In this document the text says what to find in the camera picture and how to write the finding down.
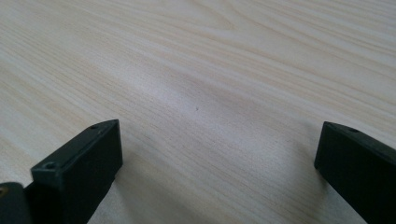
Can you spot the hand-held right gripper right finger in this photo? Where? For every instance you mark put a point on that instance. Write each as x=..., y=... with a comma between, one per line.
x=361, y=165

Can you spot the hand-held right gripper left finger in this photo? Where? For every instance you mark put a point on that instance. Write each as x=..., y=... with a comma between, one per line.
x=79, y=169

